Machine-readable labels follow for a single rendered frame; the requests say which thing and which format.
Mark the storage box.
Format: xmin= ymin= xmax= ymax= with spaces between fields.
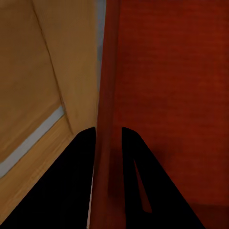
xmin=89 ymin=0 xmax=229 ymax=229

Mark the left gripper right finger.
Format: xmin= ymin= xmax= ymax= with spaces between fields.
xmin=122 ymin=127 xmax=205 ymax=229

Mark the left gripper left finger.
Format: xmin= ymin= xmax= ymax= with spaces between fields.
xmin=0 ymin=127 xmax=96 ymax=229

